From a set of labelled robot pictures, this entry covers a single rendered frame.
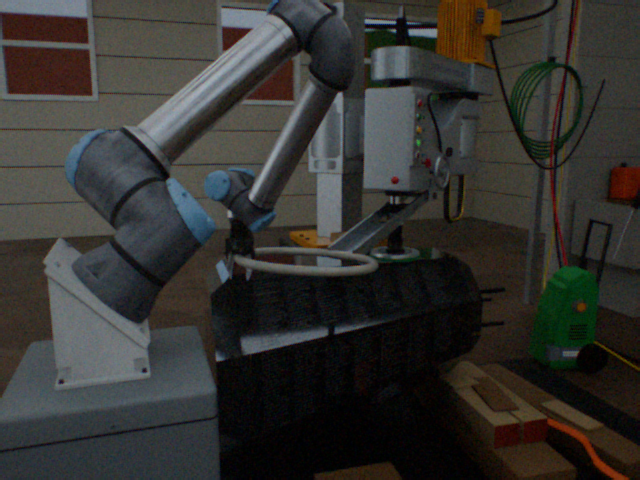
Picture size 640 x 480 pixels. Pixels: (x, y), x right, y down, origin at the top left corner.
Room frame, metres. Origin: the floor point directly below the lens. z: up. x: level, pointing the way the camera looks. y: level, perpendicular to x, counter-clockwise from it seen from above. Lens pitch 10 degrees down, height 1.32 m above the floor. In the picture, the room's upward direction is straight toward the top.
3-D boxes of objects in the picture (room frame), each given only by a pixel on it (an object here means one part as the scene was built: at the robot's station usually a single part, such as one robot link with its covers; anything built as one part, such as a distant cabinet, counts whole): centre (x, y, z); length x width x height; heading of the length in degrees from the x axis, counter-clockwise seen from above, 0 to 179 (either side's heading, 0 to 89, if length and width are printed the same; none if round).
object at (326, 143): (3.02, -0.31, 1.36); 0.74 x 0.34 x 0.25; 67
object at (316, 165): (3.10, -0.12, 1.36); 0.35 x 0.35 x 0.41
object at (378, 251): (2.31, -0.34, 0.84); 0.21 x 0.21 x 0.01
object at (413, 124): (2.19, -0.39, 1.37); 0.08 x 0.03 x 0.28; 144
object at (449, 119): (2.62, -0.58, 1.30); 0.74 x 0.23 x 0.49; 144
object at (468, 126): (2.85, -0.72, 1.34); 0.19 x 0.19 x 0.20
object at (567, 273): (3.07, -1.50, 0.43); 0.35 x 0.35 x 0.87; 2
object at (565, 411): (2.18, -1.12, 0.13); 0.25 x 0.10 x 0.01; 26
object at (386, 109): (2.38, -0.39, 1.32); 0.36 x 0.22 x 0.45; 144
